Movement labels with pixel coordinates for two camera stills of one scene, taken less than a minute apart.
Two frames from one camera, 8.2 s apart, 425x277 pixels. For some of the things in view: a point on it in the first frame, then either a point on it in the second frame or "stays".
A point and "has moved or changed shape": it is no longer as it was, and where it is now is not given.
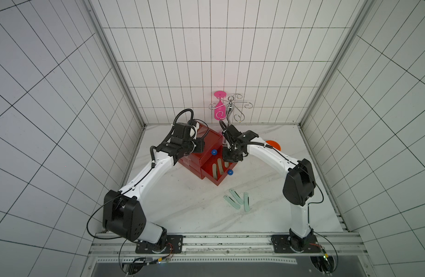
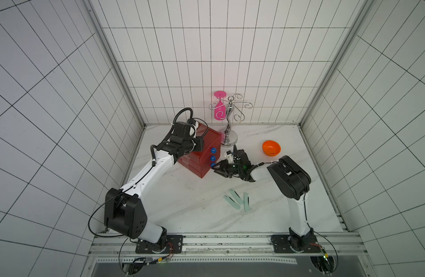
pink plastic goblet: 220,109 stays
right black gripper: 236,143 to 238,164
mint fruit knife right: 246,202 stays
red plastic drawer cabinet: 211,163 has moved or changed shape
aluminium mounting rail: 237,245 stays
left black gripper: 200,145 stays
